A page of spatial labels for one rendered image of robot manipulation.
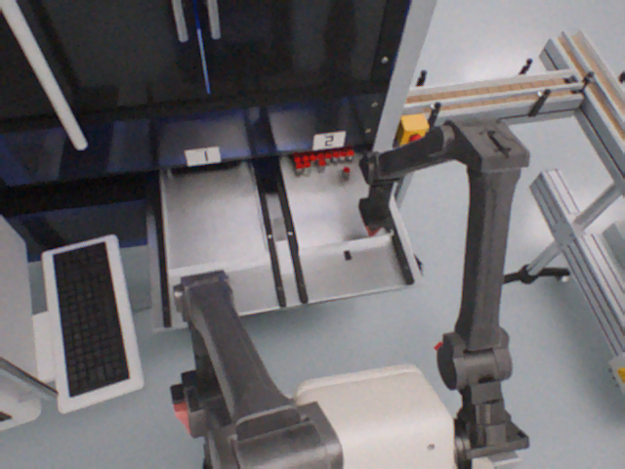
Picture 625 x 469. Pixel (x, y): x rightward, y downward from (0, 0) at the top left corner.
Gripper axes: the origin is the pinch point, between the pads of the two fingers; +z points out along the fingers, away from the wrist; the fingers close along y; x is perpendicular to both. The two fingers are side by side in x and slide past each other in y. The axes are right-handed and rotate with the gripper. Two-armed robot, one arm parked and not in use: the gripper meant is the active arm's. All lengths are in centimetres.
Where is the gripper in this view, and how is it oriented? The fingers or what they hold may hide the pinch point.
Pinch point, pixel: (371, 234)
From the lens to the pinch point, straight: 136.3
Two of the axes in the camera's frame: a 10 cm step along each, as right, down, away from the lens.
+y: -2.1, -7.6, 6.1
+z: -0.3, 6.3, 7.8
